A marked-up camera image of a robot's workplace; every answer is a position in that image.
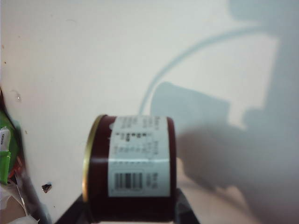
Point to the red tomato paste can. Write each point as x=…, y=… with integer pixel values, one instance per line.
x=130, y=163

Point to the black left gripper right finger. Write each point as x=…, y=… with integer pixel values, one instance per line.
x=184, y=210

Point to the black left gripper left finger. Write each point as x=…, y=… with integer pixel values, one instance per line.
x=77, y=212

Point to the green snack packet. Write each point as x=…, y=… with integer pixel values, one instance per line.
x=7, y=163

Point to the crumpled clear plastic bag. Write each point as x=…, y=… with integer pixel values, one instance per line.
x=14, y=205

